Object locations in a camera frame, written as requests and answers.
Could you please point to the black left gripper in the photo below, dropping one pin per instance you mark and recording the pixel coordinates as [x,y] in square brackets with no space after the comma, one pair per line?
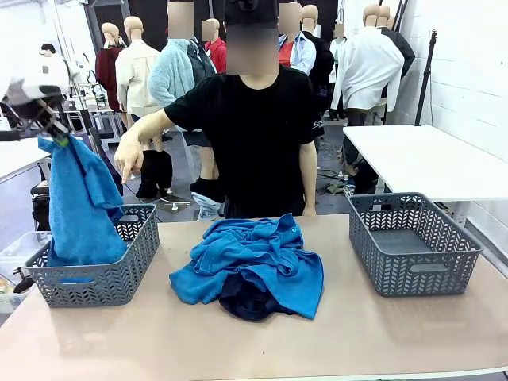
[31,107]

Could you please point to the blue terry cloth garment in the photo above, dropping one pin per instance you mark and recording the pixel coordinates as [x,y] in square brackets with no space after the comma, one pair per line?
[79,206]

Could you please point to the blue polo shirt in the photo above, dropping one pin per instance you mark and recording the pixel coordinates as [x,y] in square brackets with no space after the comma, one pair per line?
[297,285]

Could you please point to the person's right forearm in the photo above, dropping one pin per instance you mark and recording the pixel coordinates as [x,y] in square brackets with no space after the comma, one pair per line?
[152,125]

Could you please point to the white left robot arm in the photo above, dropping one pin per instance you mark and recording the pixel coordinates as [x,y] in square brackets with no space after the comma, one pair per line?
[35,75]

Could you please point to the person's left forearm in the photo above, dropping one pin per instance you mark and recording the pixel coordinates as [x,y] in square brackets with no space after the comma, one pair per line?
[307,174]

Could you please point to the person's right hand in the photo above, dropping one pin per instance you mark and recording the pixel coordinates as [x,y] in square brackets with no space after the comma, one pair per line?
[129,155]

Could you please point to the person's left hand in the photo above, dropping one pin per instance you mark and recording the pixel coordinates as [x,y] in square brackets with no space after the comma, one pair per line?
[310,210]

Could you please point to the slanted metal pole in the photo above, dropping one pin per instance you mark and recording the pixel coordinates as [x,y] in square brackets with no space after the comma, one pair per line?
[92,135]

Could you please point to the white table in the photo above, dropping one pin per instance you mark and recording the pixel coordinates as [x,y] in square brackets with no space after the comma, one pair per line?
[20,158]
[428,158]

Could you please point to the dark purple cloth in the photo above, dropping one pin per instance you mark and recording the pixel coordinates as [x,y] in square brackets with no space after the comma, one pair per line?
[111,170]

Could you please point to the mannequin in maroon top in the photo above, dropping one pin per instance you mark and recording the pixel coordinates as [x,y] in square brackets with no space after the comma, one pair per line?
[106,71]

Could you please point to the black bag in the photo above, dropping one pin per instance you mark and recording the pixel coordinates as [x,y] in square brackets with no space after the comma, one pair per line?
[39,210]

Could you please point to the mannequin in cream jacket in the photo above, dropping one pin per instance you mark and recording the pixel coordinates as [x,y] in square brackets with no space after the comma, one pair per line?
[137,79]

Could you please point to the black fuzzy boots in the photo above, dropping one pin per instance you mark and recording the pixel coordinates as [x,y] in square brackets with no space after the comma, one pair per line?
[155,170]

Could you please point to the clear plastic bin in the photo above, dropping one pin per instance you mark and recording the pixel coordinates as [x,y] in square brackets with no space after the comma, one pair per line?
[16,254]

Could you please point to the mannequin in grey vest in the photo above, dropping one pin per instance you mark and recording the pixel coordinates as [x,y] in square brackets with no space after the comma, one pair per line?
[200,59]

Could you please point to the grey woven plastic basket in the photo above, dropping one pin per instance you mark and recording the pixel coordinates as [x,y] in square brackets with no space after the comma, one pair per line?
[99,285]
[416,285]

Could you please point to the light denim jeans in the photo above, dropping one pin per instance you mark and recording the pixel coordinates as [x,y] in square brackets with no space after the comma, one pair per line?
[206,208]

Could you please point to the mannequin in red polo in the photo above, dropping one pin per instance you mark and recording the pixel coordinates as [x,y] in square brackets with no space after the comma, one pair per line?
[216,49]

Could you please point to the person in black t-shirt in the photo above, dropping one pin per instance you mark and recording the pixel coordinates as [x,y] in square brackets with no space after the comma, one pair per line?
[258,139]

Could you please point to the black cap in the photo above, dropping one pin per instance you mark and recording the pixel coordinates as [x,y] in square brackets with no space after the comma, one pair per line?
[250,14]

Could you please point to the mannequin red top blue shirt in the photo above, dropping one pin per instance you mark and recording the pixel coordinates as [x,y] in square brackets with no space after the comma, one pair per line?
[295,55]

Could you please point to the dark navy garment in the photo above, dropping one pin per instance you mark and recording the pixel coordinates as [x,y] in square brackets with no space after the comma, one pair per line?
[246,303]

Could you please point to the mannequin in black coat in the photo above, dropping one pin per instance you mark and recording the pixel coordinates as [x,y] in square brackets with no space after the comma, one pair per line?
[323,67]

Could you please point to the mannequin in white teal top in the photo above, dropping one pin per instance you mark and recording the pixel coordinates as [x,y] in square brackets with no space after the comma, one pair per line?
[337,51]

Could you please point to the mannequin in white shirt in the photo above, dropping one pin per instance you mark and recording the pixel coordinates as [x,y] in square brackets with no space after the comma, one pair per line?
[369,67]

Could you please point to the mannequin in black jacket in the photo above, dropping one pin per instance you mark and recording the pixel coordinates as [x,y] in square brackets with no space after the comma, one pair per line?
[405,51]

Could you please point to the black tripod stand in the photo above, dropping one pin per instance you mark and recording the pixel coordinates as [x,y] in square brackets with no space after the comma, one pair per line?
[425,79]

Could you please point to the mannequin base plate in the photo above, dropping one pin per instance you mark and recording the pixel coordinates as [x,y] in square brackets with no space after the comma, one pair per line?
[173,203]

